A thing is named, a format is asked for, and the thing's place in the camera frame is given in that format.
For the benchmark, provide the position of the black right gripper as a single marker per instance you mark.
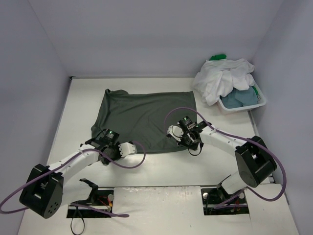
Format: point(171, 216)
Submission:
point(190, 141)

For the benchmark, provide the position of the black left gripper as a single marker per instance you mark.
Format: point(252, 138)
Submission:
point(107, 152)

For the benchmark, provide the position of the dark grey t-shirt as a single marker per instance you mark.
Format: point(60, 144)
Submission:
point(144, 117)

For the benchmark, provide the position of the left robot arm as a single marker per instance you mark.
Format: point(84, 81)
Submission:
point(44, 193)

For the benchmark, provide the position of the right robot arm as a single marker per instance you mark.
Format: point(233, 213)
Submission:
point(254, 163)

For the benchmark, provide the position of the light blue t-shirt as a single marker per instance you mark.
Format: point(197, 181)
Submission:
point(237, 98)

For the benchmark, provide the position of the white t-shirt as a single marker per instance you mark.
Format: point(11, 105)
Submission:
point(204, 82)

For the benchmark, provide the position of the white plastic laundry basket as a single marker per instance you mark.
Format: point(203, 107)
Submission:
point(261, 102)

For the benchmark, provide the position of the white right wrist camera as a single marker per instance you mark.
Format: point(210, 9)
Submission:
point(175, 132)

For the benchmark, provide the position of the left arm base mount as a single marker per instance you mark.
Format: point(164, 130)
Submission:
point(99, 198)

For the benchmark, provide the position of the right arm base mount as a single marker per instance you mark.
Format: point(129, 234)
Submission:
point(216, 201)

